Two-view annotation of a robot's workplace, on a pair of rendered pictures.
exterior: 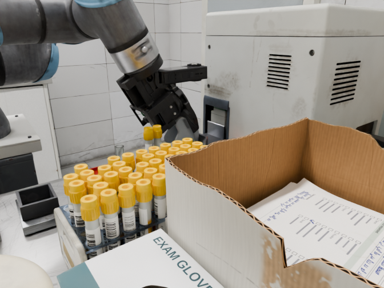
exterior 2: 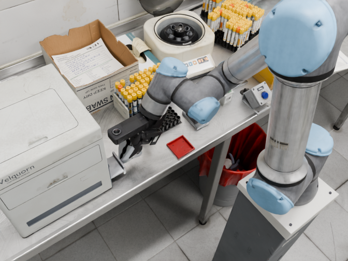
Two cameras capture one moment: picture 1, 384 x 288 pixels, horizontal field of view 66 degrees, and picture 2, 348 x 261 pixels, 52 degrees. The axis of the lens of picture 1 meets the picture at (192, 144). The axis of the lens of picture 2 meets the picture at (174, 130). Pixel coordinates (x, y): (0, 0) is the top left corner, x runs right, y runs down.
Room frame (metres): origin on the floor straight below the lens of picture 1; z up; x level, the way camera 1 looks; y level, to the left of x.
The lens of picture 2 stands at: (1.20, 0.13, 1.85)
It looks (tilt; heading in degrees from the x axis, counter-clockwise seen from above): 52 degrees down; 178
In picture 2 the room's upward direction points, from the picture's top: 4 degrees clockwise
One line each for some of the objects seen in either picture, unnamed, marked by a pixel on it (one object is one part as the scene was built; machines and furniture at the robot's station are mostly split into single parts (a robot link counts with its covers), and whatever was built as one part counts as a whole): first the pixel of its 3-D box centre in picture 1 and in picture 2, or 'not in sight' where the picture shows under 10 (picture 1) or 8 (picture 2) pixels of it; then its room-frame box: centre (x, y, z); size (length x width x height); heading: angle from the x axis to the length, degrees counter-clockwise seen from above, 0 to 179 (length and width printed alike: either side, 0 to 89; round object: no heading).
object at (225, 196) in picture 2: not in sight; (225, 165); (0.16, 0.46, 0.22); 0.38 x 0.37 x 0.44; 127
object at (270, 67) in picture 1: (289, 87); (42, 148); (0.64, -0.21, 1.03); 0.31 x 0.27 x 0.30; 127
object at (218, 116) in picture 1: (224, 121); not in sight; (0.65, -0.07, 0.95); 0.05 x 0.04 x 0.06; 37
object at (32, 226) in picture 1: (38, 204); (196, 115); (0.39, 0.23, 0.89); 0.09 x 0.05 x 0.04; 35
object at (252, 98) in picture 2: not in sight; (255, 92); (0.29, 0.45, 0.92); 0.13 x 0.07 x 0.08; 37
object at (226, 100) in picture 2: not in sight; (224, 94); (0.29, 0.34, 0.91); 0.05 x 0.04 x 0.07; 37
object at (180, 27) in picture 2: not in sight; (179, 35); (0.04, 0.17, 0.97); 0.15 x 0.15 x 0.07
